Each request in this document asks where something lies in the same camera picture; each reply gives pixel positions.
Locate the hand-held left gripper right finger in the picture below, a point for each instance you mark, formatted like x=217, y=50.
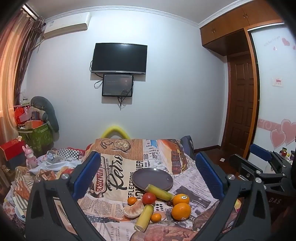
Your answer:
x=209, y=176

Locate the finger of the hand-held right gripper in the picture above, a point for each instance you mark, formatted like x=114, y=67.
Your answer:
x=261, y=151
x=242, y=165

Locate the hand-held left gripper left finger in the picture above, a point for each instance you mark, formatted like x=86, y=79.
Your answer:
x=89, y=176

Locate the orange with sticker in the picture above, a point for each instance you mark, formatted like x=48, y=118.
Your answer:
x=180, y=211
x=179, y=199

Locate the yellow-green sugarcane piece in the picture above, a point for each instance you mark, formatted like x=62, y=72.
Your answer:
x=144, y=217
x=159, y=192

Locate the peeled pomelo segment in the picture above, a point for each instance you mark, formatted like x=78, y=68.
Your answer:
x=133, y=210

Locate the dark purple plate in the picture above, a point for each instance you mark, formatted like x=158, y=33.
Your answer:
x=150, y=178

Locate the red tomato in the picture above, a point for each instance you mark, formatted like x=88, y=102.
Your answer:
x=149, y=198

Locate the small colourful figurines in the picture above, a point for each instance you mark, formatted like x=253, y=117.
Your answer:
x=285, y=153

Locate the black-white checkered cloth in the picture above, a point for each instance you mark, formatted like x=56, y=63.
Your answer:
x=68, y=153

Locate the printed newspaper-pattern blanket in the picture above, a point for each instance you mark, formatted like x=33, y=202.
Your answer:
x=120, y=162

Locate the white crumpled cloth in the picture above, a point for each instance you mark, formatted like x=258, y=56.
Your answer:
x=55, y=163

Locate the white heart-print wardrobe door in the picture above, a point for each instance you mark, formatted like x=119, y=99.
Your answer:
x=275, y=111

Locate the small mandarin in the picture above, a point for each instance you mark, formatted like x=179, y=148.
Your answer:
x=132, y=200
x=156, y=217

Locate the brown wooden door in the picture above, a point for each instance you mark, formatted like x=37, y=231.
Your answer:
x=240, y=104

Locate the pink bunny toy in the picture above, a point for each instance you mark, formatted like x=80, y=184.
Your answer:
x=30, y=156

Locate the green patterned bag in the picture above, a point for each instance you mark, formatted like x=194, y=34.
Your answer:
x=39, y=136

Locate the red-white door sticker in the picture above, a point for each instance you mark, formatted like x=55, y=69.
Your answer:
x=278, y=81

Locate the grey plush toy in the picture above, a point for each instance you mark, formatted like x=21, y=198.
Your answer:
x=50, y=111

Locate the orange cardboard box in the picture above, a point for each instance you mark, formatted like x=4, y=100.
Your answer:
x=33, y=124

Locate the red gift box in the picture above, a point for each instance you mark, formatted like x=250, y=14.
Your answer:
x=11, y=149

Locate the red gift bags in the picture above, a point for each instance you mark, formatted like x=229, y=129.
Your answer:
x=20, y=114

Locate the orange-brown curtain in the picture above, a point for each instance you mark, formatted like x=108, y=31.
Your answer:
x=13, y=69

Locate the wooden overhead cabinets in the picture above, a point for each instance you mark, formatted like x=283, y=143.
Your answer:
x=231, y=23

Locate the white air conditioner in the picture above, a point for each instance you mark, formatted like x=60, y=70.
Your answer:
x=67, y=24

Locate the small black wall monitor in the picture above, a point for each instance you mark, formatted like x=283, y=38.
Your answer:
x=118, y=84

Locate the black wall television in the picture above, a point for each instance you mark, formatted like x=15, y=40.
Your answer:
x=119, y=58

